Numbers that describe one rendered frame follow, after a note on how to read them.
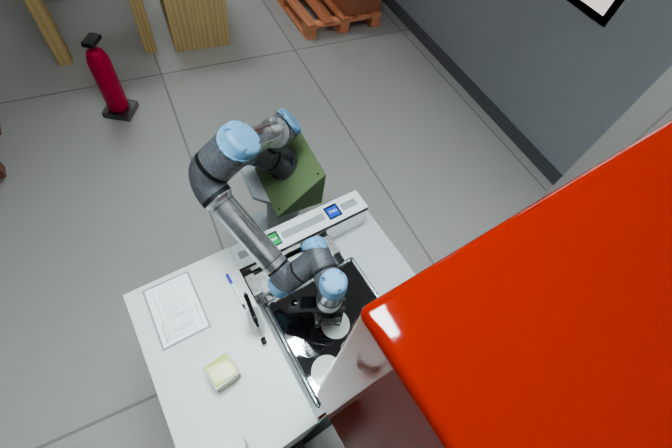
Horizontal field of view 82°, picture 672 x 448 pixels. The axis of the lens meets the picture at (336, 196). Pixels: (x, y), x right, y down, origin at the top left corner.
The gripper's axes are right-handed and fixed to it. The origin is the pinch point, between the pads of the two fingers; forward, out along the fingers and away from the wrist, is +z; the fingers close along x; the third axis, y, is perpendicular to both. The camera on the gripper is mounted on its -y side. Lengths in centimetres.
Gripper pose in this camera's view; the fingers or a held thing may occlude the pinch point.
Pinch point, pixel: (316, 320)
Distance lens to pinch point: 136.5
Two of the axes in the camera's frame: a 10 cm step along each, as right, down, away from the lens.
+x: 0.9, -8.1, 5.8
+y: 9.9, 1.4, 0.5
